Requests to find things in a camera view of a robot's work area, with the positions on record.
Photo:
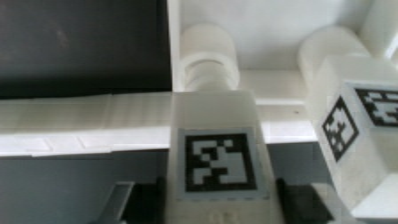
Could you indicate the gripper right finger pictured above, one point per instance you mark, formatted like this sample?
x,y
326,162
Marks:
x,y
312,204

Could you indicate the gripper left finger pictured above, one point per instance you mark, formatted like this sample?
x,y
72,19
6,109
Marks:
x,y
136,204

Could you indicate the white chair leg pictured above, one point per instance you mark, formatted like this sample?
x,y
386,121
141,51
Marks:
x,y
221,183
353,108

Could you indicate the white chair seat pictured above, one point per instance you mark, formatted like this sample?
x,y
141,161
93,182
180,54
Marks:
x,y
276,34

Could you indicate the white U-shaped obstacle fence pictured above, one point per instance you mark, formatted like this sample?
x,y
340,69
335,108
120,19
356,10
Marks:
x,y
99,124

